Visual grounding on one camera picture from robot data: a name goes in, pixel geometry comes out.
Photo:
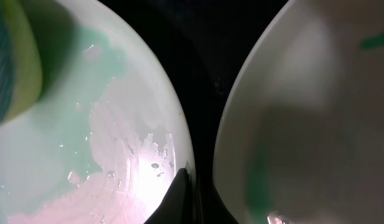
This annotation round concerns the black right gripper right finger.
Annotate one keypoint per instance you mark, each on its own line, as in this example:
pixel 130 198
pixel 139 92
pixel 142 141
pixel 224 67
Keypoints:
pixel 210 207

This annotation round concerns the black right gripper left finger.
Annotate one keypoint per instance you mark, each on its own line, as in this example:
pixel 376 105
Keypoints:
pixel 176 206

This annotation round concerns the mint green plate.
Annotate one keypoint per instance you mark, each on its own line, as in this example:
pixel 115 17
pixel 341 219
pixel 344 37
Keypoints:
pixel 106 137
pixel 301 138

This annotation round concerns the green yellow scrub sponge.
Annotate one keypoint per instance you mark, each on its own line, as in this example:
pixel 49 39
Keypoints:
pixel 20 66

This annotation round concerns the round black serving tray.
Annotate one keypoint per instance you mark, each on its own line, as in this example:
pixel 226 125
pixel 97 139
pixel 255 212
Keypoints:
pixel 202 46

